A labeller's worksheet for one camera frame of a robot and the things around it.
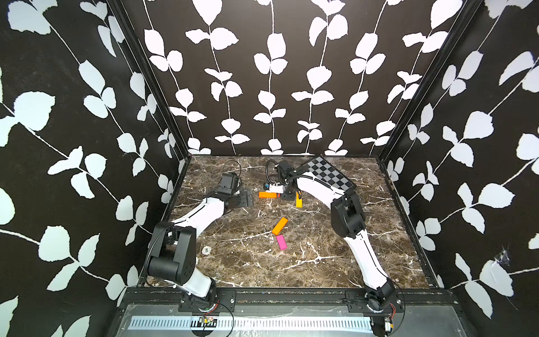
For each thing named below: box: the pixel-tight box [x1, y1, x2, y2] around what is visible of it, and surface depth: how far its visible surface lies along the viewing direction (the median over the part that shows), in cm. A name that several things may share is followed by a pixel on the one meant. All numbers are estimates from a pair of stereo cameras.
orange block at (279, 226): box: [272, 216, 289, 236], surface depth 95 cm
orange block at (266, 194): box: [258, 190, 278, 198], surface depth 106 cm
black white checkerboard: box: [306, 155, 358, 191], surface depth 113 cm
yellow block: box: [295, 190, 304, 208], surface depth 102 cm
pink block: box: [276, 234, 288, 251], surface depth 90 cm
